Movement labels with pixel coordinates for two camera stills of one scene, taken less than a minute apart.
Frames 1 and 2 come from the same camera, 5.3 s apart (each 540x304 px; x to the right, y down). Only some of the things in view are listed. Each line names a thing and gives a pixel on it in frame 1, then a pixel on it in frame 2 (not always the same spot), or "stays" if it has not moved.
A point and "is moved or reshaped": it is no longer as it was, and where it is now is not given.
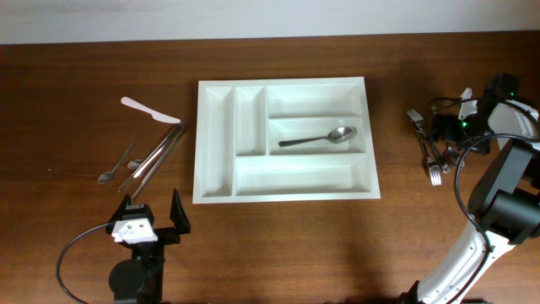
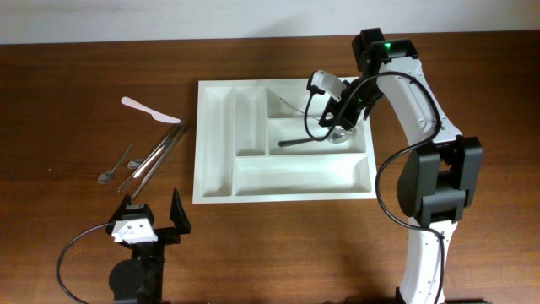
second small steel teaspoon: [108, 176] stays
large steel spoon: [340, 134] stays
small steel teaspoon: [133, 164] stays
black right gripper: [448, 132] to [340, 112]
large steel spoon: [452, 154] is moved or reshaped
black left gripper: [181, 221] stays
